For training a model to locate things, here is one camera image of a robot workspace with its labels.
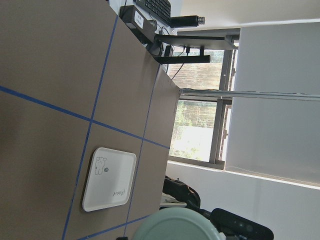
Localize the light green cup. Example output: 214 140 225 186
133 207 223 240

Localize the cream rabbit tray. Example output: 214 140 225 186
82 147 137 212

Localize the black backpack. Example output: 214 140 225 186
162 175 201 208

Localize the black box with label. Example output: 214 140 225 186
119 5 157 44

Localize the black water bottle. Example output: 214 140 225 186
169 15 206 28

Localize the black keyboard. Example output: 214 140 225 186
133 0 171 26

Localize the aluminium frame post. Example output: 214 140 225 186
180 88 320 102

